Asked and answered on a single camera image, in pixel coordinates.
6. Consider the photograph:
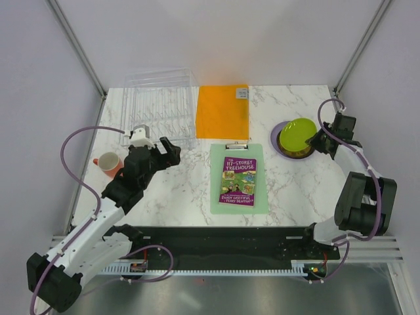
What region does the red floral plate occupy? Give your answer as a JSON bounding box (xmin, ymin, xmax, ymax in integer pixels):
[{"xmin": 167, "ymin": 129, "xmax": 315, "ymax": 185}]
[{"xmin": 280, "ymin": 145, "xmax": 314, "ymax": 159}]

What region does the green plate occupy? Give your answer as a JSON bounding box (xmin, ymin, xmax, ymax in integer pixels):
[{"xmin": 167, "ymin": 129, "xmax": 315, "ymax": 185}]
[{"xmin": 278, "ymin": 117, "xmax": 317, "ymax": 154}]

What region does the lilac plastic plate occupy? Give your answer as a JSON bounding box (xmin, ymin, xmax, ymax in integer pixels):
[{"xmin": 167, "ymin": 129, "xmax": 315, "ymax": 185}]
[{"xmin": 270, "ymin": 121, "xmax": 314, "ymax": 160}]

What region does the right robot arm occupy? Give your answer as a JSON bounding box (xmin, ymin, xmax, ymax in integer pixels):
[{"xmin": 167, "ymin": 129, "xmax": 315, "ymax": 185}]
[{"xmin": 300, "ymin": 113, "xmax": 397, "ymax": 259}]

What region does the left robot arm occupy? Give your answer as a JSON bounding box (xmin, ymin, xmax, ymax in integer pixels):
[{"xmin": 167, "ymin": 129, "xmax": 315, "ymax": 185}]
[{"xmin": 27, "ymin": 136, "xmax": 181, "ymax": 314}]

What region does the orange and white mug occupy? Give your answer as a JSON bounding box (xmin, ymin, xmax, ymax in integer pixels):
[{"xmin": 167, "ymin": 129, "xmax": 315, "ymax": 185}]
[{"xmin": 93, "ymin": 152, "xmax": 123, "ymax": 178}]

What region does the mint green clipboard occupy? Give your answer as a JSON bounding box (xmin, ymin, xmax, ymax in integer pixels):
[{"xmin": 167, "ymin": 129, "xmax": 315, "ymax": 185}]
[{"xmin": 210, "ymin": 143, "xmax": 268, "ymax": 215}]

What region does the orange folder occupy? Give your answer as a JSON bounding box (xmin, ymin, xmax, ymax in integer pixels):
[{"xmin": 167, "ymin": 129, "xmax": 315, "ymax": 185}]
[{"xmin": 196, "ymin": 85, "xmax": 249, "ymax": 140}]

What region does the purple treehouse book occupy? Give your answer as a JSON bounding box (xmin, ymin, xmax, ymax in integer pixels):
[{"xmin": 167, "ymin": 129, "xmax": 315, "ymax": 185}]
[{"xmin": 219, "ymin": 157, "xmax": 257, "ymax": 207}]

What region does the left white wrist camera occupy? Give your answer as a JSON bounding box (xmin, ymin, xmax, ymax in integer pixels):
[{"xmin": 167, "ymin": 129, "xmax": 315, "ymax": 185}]
[{"xmin": 123, "ymin": 124, "xmax": 155, "ymax": 150}]

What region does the white wire dish rack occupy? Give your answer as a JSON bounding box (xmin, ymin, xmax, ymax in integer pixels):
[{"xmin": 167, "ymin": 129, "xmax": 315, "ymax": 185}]
[{"xmin": 121, "ymin": 68, "xmax": 196, "ymax": 148}]

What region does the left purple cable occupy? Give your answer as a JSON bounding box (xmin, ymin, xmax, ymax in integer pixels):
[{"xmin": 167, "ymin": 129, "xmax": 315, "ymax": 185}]
[{"xmin": 30, "ymin": 126, "xmax": 132, "ymax": 314}]

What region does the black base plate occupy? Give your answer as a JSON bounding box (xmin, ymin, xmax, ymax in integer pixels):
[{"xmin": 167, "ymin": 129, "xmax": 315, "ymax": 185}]
[{"xmin": 106, "ymin": 224, "xmax": 340, "ymax": 270}]

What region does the white slotted cable duct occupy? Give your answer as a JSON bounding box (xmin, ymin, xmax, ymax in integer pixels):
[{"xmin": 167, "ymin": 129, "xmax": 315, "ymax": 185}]
[{"xmin": 98, "ymin": 260, "xmax": 322, "ymax": 277}]

